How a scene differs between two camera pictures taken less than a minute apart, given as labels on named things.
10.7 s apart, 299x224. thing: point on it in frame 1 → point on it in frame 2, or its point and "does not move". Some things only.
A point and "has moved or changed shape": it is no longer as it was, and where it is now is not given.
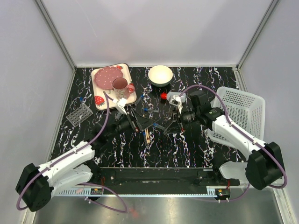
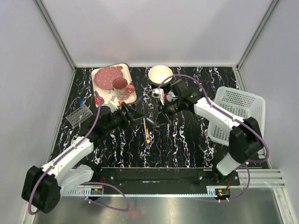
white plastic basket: (246, 112) does not move
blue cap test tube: (146, 109) has moved or changed shape
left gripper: (136, 121) → (129, 118)
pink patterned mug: (121, 89) does not move
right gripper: (177, 124) → (164, 115)
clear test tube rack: (80, 114) does not move
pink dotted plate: (104, 77) does not move
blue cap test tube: (144, 134) does not move
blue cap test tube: (81, 100) does not move
